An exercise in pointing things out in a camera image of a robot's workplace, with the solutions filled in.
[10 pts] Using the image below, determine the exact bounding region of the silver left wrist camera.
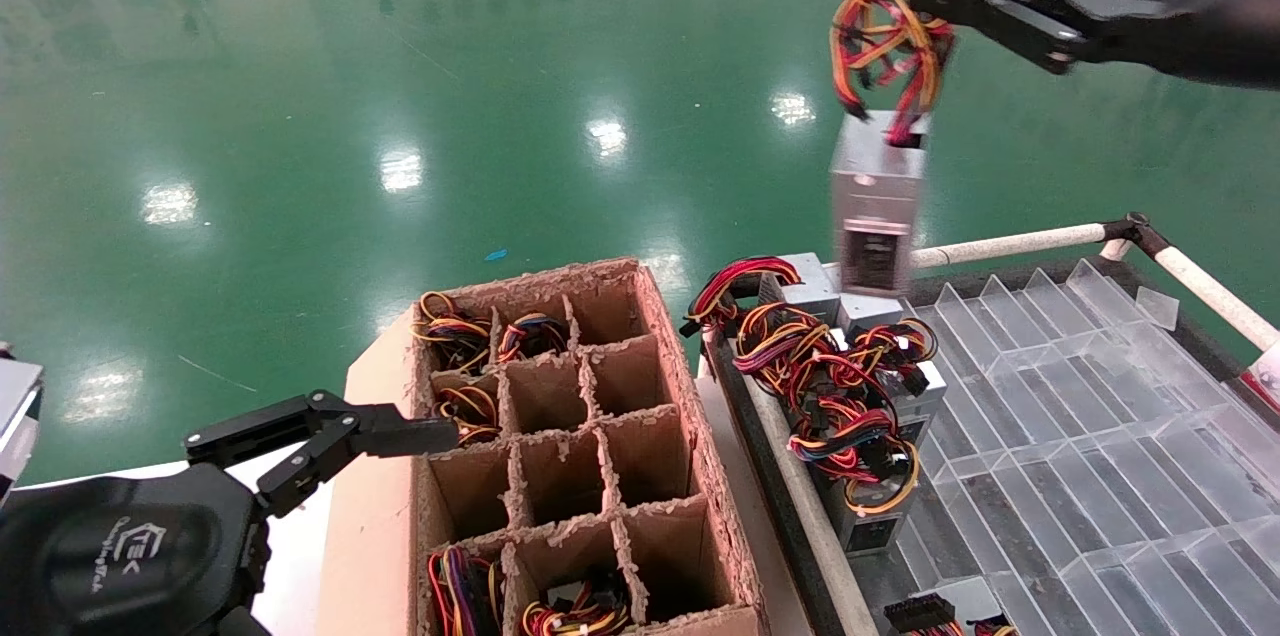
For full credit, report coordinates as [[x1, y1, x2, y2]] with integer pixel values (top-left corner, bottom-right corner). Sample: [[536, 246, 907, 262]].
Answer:
[[0, 346, 47, 509]]

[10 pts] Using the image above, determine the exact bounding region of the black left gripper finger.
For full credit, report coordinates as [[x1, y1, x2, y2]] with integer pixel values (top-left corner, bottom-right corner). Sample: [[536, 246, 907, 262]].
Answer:
[[183, 390, 463, 520]]

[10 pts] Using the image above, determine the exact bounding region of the power supply with black cables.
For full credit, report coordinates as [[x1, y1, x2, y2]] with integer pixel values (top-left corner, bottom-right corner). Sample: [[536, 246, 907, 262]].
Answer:
[[838, 291, 906, 337]]

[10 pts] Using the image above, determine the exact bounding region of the power supply with red cables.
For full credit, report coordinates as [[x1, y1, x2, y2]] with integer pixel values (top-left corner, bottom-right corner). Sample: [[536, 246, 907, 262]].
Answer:
[[683, 254, 843, 337]]

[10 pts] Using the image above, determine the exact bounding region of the clear plastic divider tray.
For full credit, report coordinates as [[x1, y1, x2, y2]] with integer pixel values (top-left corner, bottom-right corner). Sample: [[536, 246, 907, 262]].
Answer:
[[895, 259, 1280, 636]]

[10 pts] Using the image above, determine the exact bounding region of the black pipe joint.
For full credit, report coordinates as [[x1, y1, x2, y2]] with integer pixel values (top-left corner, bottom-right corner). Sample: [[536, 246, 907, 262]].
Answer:
[[1098, 212, 1173, 264]]

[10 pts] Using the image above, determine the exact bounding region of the power supply with colourful cables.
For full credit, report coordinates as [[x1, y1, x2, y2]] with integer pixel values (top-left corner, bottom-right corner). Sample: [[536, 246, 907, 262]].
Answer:
[[828, 0, 958, 299], [433, 384, 501, 447], [428, 546, 503, 636], [415, 291, 496, 375], [735, 301, 946, 447], [788, 394, 923, 557], [520, 571, 631, 636], [497, 314, 571, 364]]

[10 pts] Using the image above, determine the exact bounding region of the power supply with black connector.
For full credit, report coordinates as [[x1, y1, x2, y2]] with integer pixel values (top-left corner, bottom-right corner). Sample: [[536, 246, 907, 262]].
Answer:
[[885, 576, 1021, 636]]

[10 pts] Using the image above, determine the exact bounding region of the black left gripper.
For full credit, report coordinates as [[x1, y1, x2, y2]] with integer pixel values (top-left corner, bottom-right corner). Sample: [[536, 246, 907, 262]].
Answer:
[[0, 464, 273, 636]]

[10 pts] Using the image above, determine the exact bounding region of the brown divided cardboard box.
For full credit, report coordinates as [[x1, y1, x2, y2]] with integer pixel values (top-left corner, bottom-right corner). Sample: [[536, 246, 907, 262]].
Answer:
[[315, 256, 771, 636]]

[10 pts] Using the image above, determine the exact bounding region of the white cart pipe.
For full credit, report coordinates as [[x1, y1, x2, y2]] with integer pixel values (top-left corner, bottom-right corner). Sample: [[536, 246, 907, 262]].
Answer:
[[745, 381, 881, 636], [915, 224, 1111, 272], [1155, 246, 1280, 352]]

